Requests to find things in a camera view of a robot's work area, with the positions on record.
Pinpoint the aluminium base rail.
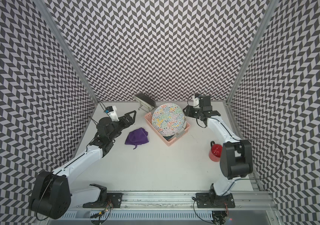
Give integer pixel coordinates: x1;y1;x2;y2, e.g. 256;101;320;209
47;191;283;225

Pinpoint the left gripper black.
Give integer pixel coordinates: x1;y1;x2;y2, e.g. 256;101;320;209
108;110;135;141

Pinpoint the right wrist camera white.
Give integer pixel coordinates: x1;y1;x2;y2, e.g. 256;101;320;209
192;94;200;108

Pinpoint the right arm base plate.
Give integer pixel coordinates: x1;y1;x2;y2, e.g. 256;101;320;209
195;193;235;209

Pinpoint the purple cloth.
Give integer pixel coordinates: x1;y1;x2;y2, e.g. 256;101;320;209
125;128;149;149

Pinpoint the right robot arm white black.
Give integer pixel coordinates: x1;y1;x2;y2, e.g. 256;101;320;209
183;106;253;197

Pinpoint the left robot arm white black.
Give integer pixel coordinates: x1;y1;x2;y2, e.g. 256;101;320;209
28;111;137;219

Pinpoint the red mug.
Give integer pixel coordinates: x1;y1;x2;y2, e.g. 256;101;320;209
209;141;223;162

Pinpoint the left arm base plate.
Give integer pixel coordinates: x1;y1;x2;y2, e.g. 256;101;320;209
82;192;123;209

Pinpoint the teal square plate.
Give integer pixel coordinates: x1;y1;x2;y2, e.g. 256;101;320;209
164;132;183;142

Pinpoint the colourful squiggle round plate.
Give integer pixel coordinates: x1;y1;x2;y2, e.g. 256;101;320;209
151;103;185;137

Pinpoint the pink perforated basket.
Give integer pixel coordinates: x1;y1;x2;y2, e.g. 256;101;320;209
144;112;190;146

